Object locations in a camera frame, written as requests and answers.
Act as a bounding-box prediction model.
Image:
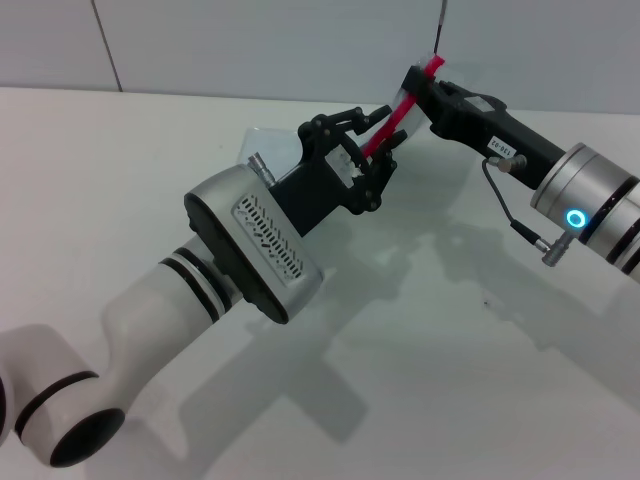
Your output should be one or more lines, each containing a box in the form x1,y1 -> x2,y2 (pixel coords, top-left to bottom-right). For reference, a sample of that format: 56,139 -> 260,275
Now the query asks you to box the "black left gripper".
267,103 -> 406,237

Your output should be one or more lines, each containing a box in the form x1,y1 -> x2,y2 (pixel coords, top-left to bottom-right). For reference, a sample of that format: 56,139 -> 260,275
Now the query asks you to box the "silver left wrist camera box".
183,164 -> 324,327

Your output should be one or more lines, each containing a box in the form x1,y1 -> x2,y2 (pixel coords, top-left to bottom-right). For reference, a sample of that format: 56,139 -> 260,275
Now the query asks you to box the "transparent document bag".
239,49 -> 474,201

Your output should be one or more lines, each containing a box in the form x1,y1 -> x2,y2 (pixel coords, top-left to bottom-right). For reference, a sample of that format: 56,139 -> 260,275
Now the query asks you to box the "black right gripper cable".
481,154 -> 577,269

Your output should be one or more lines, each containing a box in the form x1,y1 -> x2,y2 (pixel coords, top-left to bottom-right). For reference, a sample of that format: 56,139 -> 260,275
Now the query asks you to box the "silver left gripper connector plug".
247,153 -> 277,189

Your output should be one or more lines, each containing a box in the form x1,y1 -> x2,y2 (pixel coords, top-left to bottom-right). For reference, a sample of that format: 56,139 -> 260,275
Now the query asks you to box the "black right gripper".
403,64 -> 567,192

